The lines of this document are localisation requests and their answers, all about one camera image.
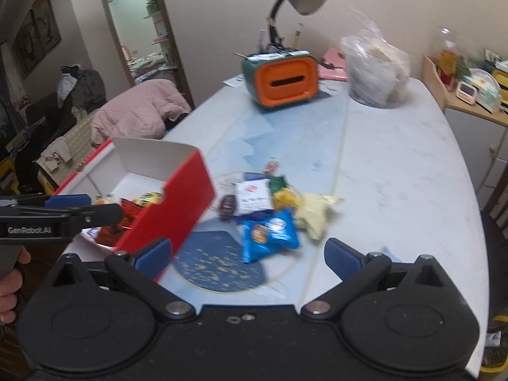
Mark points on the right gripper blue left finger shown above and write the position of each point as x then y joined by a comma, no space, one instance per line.
153,259

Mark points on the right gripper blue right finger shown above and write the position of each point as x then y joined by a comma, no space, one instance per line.
343,260

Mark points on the red foil chip bag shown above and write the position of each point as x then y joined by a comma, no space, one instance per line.
109,236

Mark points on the pale yellow snack packet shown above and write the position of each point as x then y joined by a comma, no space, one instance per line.
313,212

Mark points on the red orange chip bag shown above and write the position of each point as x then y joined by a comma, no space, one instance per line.
149,198

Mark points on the blue cookie packet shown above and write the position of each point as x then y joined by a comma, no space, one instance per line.
258,244

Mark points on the blue round-logo snack packet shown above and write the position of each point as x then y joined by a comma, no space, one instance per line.
281,225

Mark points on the dark brown candy packet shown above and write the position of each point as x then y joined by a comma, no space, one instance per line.
228,206

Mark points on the green snack packet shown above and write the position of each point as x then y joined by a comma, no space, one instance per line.
277,183

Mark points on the white blue snack packet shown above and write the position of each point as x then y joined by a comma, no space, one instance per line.
253,196

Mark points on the small red candy packet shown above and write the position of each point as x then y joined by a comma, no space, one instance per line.
271,167

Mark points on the person's left hand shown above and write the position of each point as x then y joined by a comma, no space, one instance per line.
9,285

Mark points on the light blue packet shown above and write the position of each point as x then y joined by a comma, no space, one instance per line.
387,252

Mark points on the red white cardboard box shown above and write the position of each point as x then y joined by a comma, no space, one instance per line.
129,170

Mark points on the pink padded jacket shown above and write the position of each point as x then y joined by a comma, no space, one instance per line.
147,110

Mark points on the clear plastic bag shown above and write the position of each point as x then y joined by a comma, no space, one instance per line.
378,72

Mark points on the pink folder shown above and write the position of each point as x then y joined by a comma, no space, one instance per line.
332,66

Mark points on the green orange tissue box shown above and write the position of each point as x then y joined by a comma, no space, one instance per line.
280,78

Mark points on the white paper sheet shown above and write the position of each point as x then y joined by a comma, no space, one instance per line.
235,81

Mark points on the white digital timer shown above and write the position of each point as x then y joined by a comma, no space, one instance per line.
466,92

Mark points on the bottle with orange label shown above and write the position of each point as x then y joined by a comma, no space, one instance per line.
447,59

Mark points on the mirror with wooden frame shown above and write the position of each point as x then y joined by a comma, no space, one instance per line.
149,50

